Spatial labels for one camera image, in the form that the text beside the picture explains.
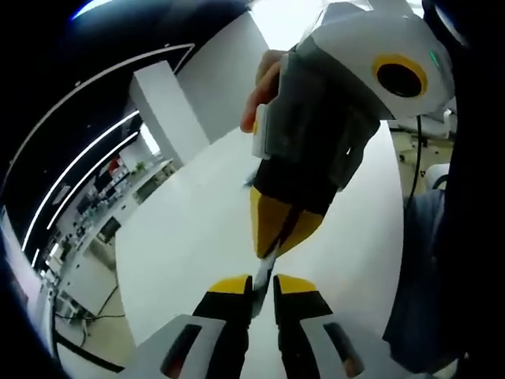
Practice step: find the row of white office desks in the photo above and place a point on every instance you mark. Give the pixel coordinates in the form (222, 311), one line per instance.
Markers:
(90, 221)

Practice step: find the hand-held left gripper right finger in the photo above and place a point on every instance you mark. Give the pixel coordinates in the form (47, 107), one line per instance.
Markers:
(327, 339)

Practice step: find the long white ceiling light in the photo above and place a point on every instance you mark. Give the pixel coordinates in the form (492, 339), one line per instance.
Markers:
(71, 177)
(87, 177)

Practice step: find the person's blue jeans leg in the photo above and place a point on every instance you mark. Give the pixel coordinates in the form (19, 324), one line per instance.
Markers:
(418, 276)

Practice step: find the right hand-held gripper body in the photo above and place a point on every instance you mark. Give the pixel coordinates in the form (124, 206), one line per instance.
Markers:
(355, 87)

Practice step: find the person's right hand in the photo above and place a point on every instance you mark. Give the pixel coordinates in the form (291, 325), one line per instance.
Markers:
(262, 87)

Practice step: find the grey office chair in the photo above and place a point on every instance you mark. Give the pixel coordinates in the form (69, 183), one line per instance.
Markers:
(430, 126)

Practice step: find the white square pillar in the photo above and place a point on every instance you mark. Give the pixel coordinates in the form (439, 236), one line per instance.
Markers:
(165, 114)

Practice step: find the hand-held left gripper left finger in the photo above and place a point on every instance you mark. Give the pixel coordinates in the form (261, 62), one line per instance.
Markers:
(189, 339)

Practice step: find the person's dark clothing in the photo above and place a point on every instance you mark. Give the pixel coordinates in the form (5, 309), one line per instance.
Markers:
(473, 197)

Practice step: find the white office chair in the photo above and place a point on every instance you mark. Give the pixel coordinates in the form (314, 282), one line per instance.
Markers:
(436, 173)

